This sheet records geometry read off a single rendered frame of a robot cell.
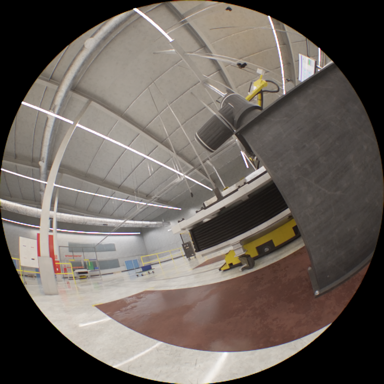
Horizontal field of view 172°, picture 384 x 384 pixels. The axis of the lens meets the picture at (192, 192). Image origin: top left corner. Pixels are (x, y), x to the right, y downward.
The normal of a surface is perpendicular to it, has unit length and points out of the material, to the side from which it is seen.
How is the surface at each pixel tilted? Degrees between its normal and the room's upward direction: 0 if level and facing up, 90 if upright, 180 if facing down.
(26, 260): 90
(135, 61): 176
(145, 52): 176
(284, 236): 90
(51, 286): 90
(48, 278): 90
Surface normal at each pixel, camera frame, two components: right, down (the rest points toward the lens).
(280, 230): -0.52, -0.19
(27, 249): 0.83, -0.48
